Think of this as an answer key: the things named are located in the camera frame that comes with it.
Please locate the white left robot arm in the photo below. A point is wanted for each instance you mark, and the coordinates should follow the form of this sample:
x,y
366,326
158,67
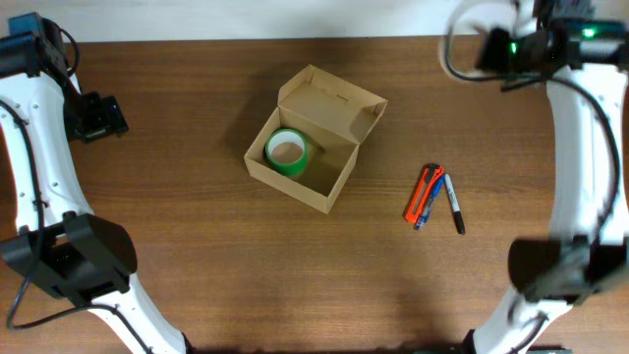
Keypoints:
x,y
61,246

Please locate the green tape roll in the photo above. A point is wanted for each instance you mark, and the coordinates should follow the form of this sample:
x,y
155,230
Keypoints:
x,y
287,151

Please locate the blue pen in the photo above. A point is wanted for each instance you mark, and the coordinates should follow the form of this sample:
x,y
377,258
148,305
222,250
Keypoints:
x,y
424,217

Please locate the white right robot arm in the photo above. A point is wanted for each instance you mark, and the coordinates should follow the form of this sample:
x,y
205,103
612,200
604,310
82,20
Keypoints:
x,y
583,63

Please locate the orange utility knife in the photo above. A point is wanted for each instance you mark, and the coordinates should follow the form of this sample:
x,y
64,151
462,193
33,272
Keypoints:
x,y
429,176

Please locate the brown cardboard box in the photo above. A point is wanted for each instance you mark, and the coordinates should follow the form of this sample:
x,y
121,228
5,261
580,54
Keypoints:
x,y
335,117

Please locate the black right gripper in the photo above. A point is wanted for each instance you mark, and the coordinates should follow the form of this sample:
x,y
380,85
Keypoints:
x,y
492,37

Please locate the black marker pen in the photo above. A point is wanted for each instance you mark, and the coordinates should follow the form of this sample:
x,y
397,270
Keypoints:
x,y
455,208

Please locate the white masking tape roll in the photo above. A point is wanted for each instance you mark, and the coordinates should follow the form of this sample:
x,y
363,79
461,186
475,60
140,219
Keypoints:
x,y
466,17

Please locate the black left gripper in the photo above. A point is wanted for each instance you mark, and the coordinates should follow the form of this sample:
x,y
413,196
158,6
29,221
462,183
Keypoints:
x,y
107,117

